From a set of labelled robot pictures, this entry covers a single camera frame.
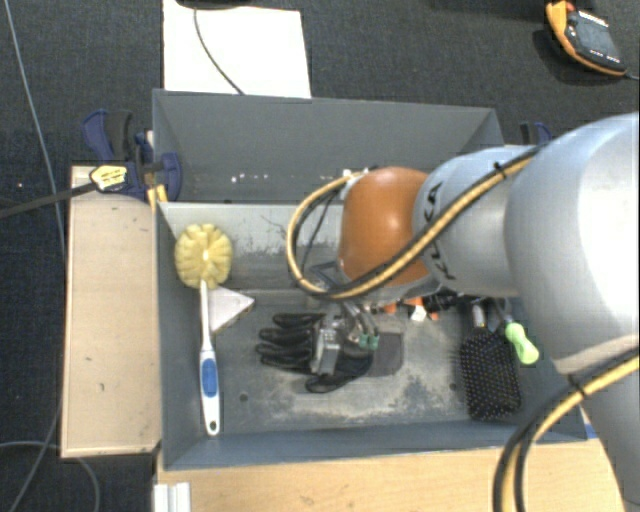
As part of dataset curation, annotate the green handled screwdriver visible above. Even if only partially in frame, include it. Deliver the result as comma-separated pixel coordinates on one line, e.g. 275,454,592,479
490,302,542,366

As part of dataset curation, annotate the orange plastic object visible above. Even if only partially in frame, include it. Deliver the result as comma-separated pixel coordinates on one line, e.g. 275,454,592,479
382,295,442,322

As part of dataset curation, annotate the yellow sponge dish brush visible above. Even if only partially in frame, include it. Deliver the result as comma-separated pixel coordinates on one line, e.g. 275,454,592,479
173,222,235,437

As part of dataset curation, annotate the white triangular block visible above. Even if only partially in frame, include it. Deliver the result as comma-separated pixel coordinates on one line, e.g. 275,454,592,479
206,288,257,335

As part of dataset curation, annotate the grey metal bin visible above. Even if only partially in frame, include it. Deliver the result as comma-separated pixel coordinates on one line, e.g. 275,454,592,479
151,88,589,472

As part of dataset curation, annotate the black cylinder on white bracket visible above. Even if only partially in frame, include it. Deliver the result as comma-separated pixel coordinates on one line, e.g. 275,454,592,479
407,293,469,323

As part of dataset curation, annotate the black glove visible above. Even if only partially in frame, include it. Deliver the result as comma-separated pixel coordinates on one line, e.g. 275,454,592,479
255,312,405,394

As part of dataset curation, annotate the pale wood board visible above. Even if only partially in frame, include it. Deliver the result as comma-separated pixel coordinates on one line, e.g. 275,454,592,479
59,165,164,459

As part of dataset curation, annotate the black hairbrush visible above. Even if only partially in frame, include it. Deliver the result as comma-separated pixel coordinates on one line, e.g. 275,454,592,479
458,302,523,422

